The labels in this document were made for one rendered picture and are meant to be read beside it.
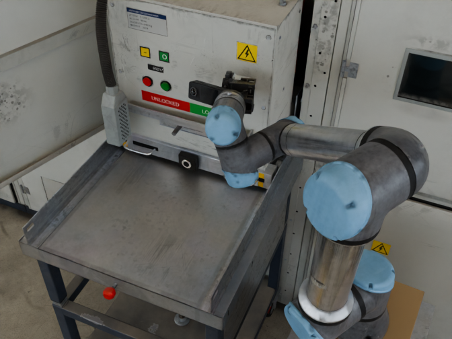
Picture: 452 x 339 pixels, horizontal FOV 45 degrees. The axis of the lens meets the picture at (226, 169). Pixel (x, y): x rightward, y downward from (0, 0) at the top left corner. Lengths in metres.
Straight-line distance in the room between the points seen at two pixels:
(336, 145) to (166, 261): 0.63
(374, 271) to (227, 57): 0.65
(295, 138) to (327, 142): 0.10
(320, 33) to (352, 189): 0.81
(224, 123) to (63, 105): 0.82
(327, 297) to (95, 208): 0.81
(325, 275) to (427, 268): 1.01
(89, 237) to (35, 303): 1.01
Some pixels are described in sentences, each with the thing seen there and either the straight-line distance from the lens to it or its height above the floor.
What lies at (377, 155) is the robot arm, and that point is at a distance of 0.89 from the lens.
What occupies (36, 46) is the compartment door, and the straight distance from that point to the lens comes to 1.68.
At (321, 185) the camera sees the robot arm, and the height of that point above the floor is 1.43.
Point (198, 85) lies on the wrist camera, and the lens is 1.34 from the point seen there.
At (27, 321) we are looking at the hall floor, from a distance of 2.51.
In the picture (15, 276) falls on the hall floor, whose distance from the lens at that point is 2.68.
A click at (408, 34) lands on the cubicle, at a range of 1.51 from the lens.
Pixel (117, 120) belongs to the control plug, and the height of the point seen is 1.05.
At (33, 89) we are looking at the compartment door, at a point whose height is 1.09.
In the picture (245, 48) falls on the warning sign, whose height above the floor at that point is 1.32.
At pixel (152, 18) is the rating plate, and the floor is 1.34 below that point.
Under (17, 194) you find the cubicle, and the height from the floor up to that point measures 0.11.
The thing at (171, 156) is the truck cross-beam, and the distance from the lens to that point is 1.74.
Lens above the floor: 2.01
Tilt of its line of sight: 42 degrees down
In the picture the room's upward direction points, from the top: 1 degrees clockwise
